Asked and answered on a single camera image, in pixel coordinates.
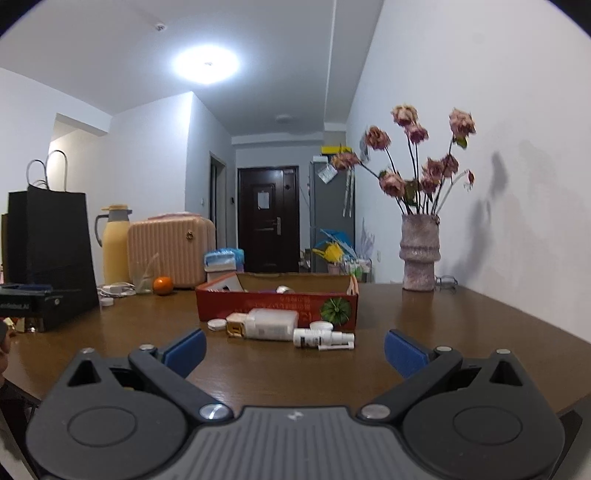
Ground small cream square box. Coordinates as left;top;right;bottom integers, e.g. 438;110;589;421
226;312;247;338

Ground translucent white plastic box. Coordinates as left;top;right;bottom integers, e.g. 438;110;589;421
243;308;298;342

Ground white nasal spray bottle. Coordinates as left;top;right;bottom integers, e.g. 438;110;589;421
293;329;356;351

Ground person left hand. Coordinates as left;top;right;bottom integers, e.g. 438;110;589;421
0;320;16;376

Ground black paper bag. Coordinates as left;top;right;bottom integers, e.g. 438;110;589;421
1;159;99;332

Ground orange fruit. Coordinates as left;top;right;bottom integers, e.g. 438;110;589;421
152;276;174;296

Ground yellow thermos jug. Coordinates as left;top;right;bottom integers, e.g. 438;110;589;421
94;204;132;284

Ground clear drinking glass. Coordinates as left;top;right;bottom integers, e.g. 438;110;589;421
130;253;159;295

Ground eyeglasses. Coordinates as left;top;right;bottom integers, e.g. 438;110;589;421
435;275;459;291

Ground red cardboard box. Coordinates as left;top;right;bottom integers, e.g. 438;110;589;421
195;273;360;333

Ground white blue storage container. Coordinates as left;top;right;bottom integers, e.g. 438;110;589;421
204;248;245;282

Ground pink ribbed vase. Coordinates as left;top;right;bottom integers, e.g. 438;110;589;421
399;214;441;292

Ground pink ribbed suitcase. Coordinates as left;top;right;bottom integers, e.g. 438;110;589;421
127;213;215;288

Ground yellow watering can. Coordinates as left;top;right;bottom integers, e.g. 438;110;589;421
312;242;344;264

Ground dried pink roses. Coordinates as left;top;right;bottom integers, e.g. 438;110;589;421
329;104;476;217

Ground grey refrigerator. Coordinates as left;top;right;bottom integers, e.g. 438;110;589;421
308;156;356;250

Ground dark entrance door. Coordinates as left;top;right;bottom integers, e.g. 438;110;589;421
238;166;300;273

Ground yellow box on refrigerator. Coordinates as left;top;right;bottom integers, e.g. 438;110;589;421
321;145;353;156

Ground round ceiling lamp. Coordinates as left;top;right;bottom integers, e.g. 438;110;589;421
170;43;242;86

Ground white charger with cable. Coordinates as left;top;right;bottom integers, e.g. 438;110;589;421
98;282;136;298

